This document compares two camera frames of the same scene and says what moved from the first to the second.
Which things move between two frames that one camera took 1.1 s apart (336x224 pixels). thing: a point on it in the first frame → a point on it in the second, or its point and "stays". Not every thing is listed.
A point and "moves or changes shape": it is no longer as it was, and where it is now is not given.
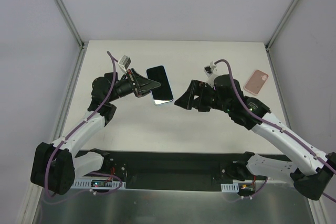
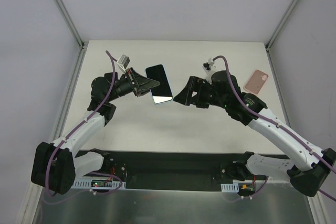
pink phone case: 256,82 stays
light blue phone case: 159,102 moves or changes shape
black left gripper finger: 143,93 stays
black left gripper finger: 140,84 stays
